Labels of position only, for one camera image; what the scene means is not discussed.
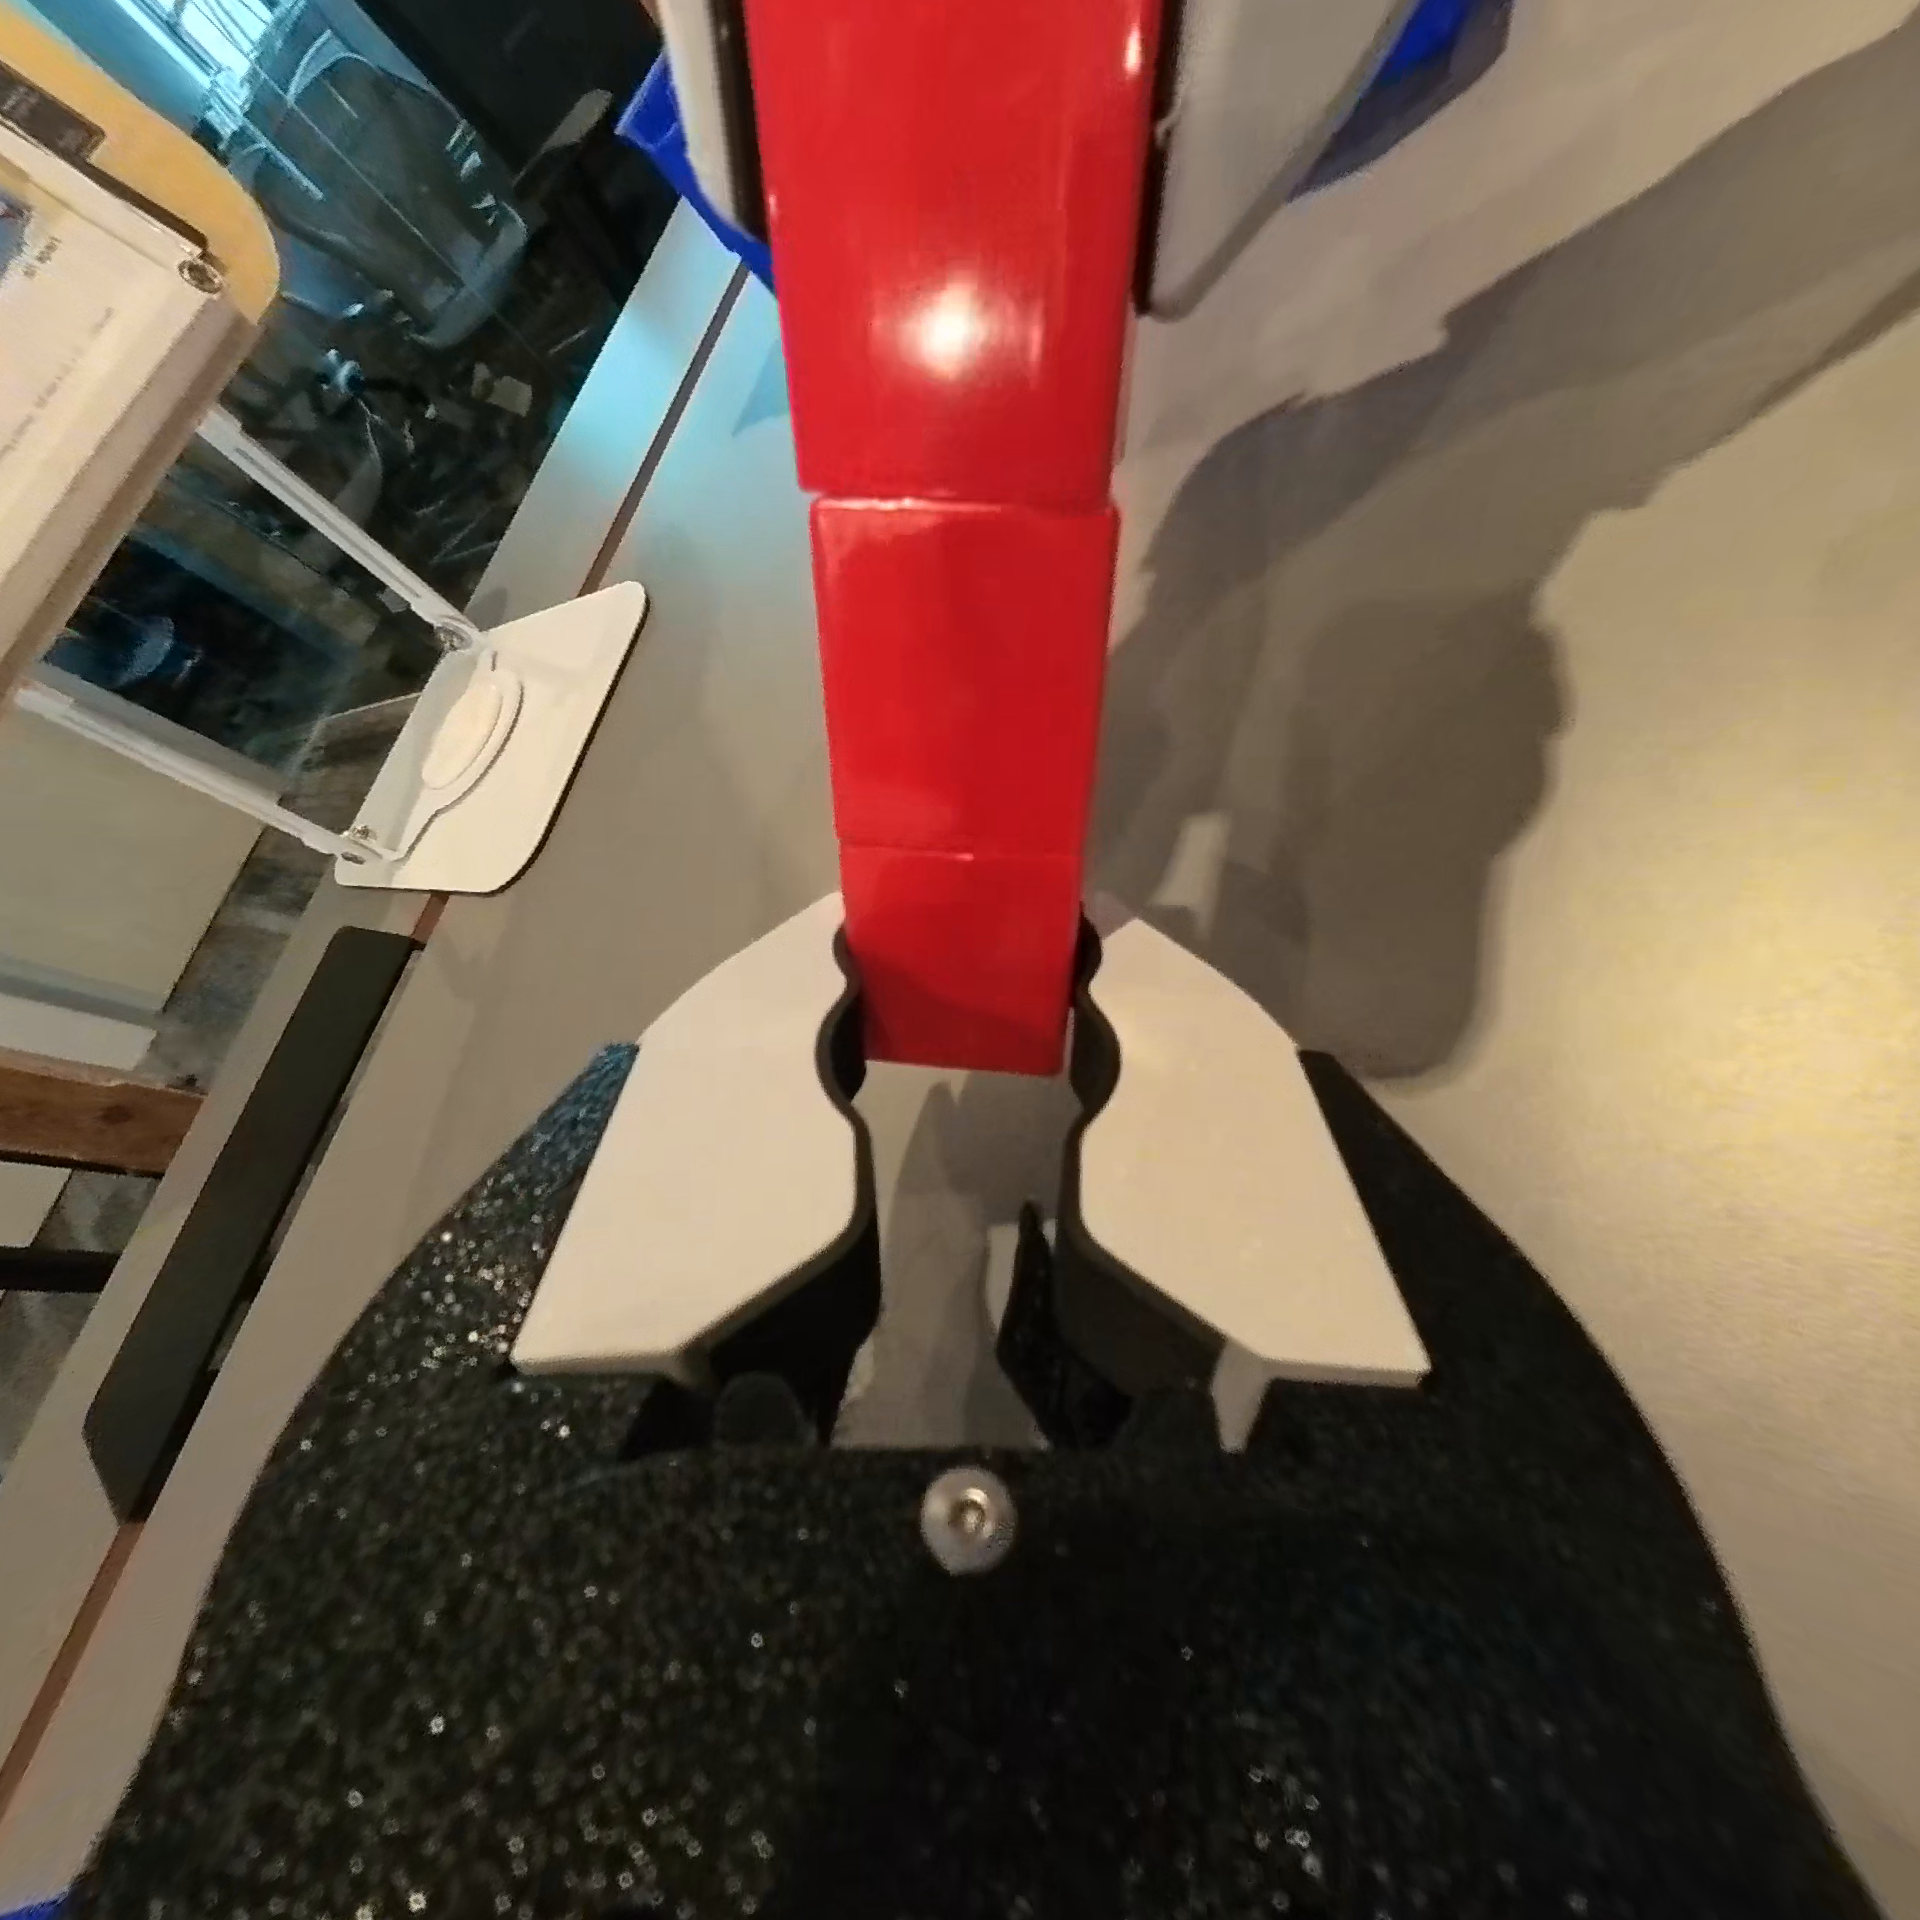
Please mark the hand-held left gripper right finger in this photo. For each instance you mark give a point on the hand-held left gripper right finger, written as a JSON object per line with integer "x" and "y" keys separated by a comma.
{"x": 1243, "y": 1186}

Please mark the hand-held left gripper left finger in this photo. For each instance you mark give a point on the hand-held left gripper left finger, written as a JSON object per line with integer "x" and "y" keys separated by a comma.
{"x": 705, "y": 1186}

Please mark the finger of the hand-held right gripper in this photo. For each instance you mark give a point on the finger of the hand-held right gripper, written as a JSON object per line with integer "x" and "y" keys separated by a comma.
{"x": 1275, "y": 106}
{"x": 705, "y": 90}

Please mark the small black tag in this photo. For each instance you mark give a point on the small black tag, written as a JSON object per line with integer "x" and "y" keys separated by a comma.
{"x": 43, "y": 108}

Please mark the brown wooden beam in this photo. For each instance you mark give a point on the brown wooden beam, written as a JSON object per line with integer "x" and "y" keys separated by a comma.
{"x": 90, "y": 1109}

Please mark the red mega block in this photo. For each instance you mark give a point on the red mega block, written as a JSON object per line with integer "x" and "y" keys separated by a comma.
{"x": 960, "y": 675}
{"x": 960, "y": 960}
{"x": 945, "y": 226}

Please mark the white instruction poster sheet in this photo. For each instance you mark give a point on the white instruction poster sheet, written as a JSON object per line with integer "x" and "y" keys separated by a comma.
{"x": 76, "y": 389}

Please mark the blue plastic bin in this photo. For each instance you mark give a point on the blue plastic bin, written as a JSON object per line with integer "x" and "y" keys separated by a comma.
{"x": 1464, "y": 31}

